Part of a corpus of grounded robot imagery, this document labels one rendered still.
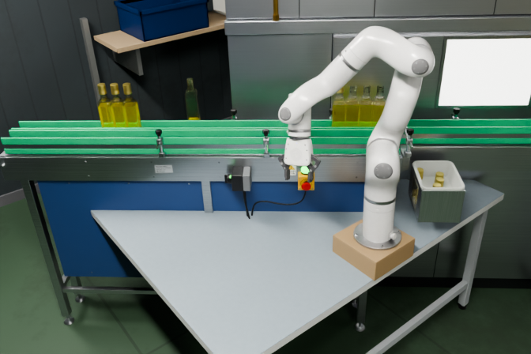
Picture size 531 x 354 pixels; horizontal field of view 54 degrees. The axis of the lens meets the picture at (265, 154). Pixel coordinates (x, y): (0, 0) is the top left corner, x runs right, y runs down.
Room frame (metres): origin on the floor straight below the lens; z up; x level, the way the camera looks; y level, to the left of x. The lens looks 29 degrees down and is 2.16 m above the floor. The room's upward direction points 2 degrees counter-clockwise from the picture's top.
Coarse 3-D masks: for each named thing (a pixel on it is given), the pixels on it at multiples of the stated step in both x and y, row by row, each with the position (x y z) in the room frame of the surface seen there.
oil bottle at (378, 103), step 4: (376, 100) 2.06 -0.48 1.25; (380, 100) 2.06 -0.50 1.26; (384, 100) 2.06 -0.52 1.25; (376, 104) 2.06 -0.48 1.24; (380, 104) 2.06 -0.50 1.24; (384, 104) 2.05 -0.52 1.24; (376, 108) 2.06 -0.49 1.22; (380, 108) 2.06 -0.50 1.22; (372, 112) 2.07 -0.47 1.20; (376, 112) 2.06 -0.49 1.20; (380, 112) 2.05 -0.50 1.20; (372, 116) 2.06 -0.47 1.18; (376, 116) 2.06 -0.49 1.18; (380, 116) 2.05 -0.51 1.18; (372, 120) 2.06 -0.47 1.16; (376, 120) 2.06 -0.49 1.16; (372, 124) 2.06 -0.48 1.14; (376, 124) 2.06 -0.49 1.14
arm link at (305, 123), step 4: (288, 96) 1.76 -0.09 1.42; (308, 112) 1.72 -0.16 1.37; (304, 116) 1.69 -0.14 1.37; (308, 116) 1.71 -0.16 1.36; (300, 120) 1.68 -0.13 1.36; (304, 120) 1.69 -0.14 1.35; (308, 120) 1.71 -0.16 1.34; (288, 124) 1.72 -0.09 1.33; (292, 124) 1.70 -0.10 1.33; (296, 124) 1.69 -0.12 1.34; (300, 124) 1.69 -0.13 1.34; (304, 124) 1.69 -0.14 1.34; (308, 124) 1.70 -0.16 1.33; (288, 128) 1.71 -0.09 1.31; (292, 128) 1.69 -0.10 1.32; (296, 128) 1.69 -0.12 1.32; (300, 128) 1.68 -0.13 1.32; (304, 128) 1.69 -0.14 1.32; (308, 128) 1.70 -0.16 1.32
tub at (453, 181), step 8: (416, 160) 1.96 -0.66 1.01; (424, 160) 1.95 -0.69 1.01; (432, 160) 1.95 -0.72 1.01; (440, 160) 1.95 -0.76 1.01; (416, 168) 1.89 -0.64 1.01; (424, 168) 1.94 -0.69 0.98; (432, 168) 1.94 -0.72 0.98; (440, 168) 1.94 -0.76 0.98; (448, 168) 1.93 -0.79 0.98; (416, 176) 1.84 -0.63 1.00; (424, 176) 1.94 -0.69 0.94; (432, 176) 1.93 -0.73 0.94; (448, 176) 1.91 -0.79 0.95; (456, 176) 1.83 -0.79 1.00; (424, 184) 1.87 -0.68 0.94; (432, 184) 1.87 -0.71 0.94; (448, 184) 1.87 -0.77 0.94; (456, 184) 1.81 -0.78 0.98; (464, 184) 1.76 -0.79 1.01
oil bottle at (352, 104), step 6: (348, 96) 2.10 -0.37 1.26; (348, 102) 2.07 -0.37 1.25; (354, 102) 2.07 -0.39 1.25; (348, 108) 2.07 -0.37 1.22; (354, 108) 2.07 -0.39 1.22; (348, 114) 2.07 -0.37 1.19; (354, 114) 2.07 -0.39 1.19; (348, 120) 2.07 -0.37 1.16; (354, 120) 2.07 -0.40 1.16; (348, 126) 2.07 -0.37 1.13; (354, 126) 2.07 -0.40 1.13
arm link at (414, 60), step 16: (368, 32) 1.68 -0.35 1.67; (384, 32) 1.67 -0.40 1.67; (352, 48) 1.68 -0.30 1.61; (368, 48) 1.66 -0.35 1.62; (384, 48) 1.65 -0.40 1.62; (400, 48) 1.62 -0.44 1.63; (416, 48) 1.59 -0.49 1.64; (352, 64) 1.67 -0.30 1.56; (400, 64) 1.60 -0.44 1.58; (416, 64) 1.56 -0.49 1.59; (432, 64) 1.57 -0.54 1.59
